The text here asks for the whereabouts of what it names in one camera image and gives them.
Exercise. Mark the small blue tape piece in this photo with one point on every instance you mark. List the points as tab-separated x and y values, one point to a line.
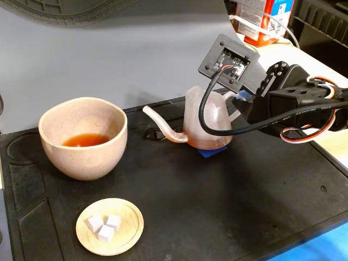
209	152

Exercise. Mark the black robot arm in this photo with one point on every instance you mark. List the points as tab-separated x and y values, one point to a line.
344	119

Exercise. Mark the red tea liquid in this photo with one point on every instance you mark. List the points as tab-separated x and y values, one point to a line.
85	140

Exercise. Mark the translucent pink gooseneck kettle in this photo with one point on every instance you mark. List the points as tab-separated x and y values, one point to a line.
212	127

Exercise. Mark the beige speckled ceramic cup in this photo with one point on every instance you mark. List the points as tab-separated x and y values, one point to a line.
81	163

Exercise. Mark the dark ribbed rubber mat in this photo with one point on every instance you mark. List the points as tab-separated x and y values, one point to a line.
54	11

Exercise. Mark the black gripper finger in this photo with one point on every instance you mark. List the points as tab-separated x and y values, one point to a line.
255	111
272	79

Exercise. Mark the red and white carton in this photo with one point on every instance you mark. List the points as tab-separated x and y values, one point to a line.
269	16

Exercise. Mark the round wooden saucer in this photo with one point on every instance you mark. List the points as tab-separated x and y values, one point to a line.
125	239

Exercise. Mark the white sugar cube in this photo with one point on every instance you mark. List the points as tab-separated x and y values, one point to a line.
95	224
113	221
106	234

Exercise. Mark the blue tape strip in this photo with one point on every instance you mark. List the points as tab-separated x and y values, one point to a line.
326	244

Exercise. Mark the dark grey mat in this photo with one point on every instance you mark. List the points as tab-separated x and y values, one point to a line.
108	54

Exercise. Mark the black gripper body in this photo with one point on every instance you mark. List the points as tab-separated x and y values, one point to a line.
254	110

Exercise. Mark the black rubber work mat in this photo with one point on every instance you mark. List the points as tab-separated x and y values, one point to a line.
190	204

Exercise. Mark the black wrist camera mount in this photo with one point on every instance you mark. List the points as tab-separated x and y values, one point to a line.
212	57

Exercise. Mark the black slatted crate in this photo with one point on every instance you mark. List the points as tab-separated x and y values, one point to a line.
320	32

